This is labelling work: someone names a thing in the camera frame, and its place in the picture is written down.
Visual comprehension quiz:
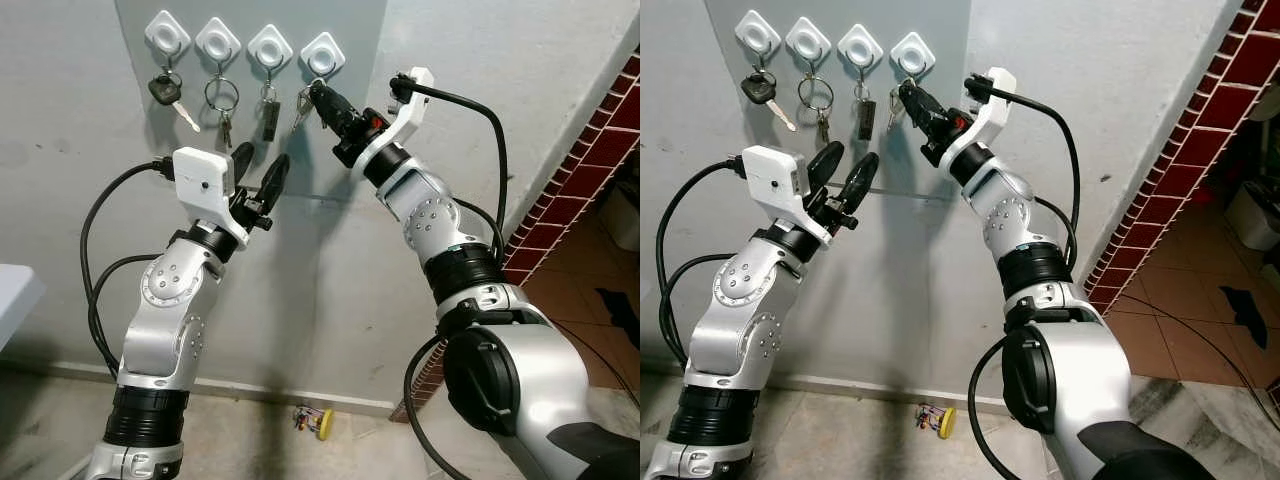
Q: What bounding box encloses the large ring with keys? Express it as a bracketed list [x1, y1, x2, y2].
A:
[204, 62, 241, 149]
[797, 62, 835, 146]

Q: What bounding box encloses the black rectangular key fob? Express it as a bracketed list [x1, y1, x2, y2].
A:
[260, 70, 282, 143]
[855, 70, 878, 141]

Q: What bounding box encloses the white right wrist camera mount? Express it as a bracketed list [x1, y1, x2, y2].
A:
[938, 67, 1019, 171]
[350, 67, 436, 173]

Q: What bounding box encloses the thin black floor cable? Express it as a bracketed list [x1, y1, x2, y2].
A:
[1140, 295, 1280, 406]
[555, 320, 641, 401]

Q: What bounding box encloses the white diamond wall hook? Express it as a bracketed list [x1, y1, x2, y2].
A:
[247, 23, 294, 71]
[785, 16, 832, 63]
[300, 31, 347, 79]
[890, 31, 937, 79]
[195, 16, 242, 63]
[145, 10, 191, 58]
[735, 10, 782, 57]
[838, 23, 885, 71]

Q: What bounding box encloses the grey wall panel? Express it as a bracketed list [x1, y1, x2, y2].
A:
[113, 0, 389, 199]
[703, 0, 973, 196]

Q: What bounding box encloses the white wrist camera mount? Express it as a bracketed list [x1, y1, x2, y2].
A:
[745, 145, 836, 246]
[938, 67, 1019, 171]
[350, 67, 436, 173]
[172, 147, 251, 248]

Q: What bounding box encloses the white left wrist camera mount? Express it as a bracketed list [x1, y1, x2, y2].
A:
[172, 147, 251, 248]
[745, 145, 836, 246]

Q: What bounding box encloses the white plastic folding table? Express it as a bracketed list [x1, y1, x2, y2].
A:
[0, 264, 47, 351]

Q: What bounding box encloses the white plastic bin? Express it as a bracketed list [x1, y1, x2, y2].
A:
[1226, 180, 1280, 251]

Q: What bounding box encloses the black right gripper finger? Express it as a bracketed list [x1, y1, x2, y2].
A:
[908, 80, 943, 119]
[320, 82, 356, 121]
[309, 82, 346, 129]
[898, 80, 933, 128]

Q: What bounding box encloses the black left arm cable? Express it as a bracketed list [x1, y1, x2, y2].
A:
[655, 158, 751, 366]
[80, 160, 181, 381]

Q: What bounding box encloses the black headed car key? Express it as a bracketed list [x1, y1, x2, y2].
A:
[148, 68, 201, 133]
[740, 68, 798, 133]

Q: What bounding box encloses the small yellow toy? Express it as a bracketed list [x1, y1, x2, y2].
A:
[293, 405, 335, 441]
[917, 402, 958, 439]

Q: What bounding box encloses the black cloth scrap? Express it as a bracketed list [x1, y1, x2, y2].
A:
[1207, 285, 1271, 351]
[595, 288, 641, 349]

